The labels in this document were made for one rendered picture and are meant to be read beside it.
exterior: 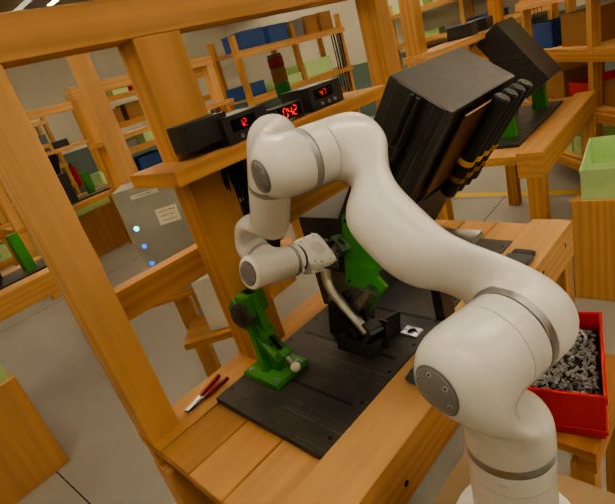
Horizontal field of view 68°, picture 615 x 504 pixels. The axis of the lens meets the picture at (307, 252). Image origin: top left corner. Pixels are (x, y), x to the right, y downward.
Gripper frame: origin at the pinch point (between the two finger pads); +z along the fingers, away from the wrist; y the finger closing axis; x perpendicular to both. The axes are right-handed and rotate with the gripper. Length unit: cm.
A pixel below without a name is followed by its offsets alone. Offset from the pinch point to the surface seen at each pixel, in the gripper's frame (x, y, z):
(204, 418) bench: 45, -16, -37
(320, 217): 4.3, 14.3, 8.3
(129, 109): 407, 600, 277
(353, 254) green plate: -1.2, -4.3, 2.9
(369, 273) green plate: -1.4, -11.6, 2.9
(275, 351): 24.8, -12.9, -19.1
